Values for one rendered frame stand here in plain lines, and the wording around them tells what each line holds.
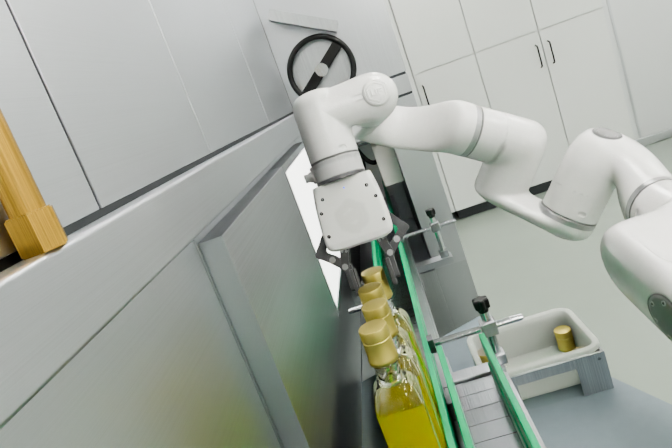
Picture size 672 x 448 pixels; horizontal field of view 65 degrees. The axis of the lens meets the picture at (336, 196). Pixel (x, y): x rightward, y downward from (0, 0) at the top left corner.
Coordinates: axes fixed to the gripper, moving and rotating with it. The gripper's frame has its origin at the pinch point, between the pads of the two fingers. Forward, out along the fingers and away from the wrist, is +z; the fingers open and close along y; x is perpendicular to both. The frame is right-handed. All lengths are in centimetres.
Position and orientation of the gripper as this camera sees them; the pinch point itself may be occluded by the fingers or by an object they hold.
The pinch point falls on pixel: (373, 276)
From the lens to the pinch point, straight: 78.7
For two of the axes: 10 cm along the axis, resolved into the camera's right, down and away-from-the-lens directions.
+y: 9.4, -3.2, -1.1
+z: 3.1, 9.5, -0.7
